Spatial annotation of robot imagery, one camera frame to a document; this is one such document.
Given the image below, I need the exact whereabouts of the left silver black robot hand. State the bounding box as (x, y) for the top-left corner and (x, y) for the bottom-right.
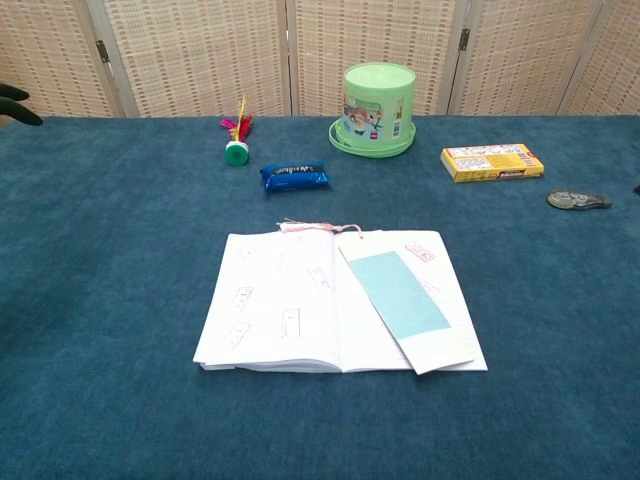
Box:
(0, 83), (45, 127)

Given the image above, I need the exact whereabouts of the light blue tasselled bookmark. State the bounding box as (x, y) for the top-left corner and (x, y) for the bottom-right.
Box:
(277, 218), (476, 376)

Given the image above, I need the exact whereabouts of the white lined notebook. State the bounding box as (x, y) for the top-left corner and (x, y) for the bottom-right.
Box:
(192, 229), (489, 375)

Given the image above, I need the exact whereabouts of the dark correction tape dispenser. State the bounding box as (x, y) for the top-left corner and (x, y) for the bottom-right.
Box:
(546, 188), (613, 211)

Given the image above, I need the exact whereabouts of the yellow cardboard box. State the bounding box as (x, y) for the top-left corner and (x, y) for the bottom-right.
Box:
(440, 143), (545, 184)

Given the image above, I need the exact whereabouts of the blue felt table cloth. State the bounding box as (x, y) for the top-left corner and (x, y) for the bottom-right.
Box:
(0, 115), (640, 480)

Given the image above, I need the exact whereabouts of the woven folding screen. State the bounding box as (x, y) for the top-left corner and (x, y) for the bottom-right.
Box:
(0, 0), (640, 126)

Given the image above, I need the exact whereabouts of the colourful feather shuttlecock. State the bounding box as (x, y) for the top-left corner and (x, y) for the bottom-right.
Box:
(219, 96), (255, 167)

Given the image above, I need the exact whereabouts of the green plastic bucket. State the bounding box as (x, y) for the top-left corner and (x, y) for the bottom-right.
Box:
(328, 61), (417, 159)

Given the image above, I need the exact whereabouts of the blue snack packet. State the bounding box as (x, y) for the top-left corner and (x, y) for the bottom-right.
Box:
(259, 160), (332, 194)

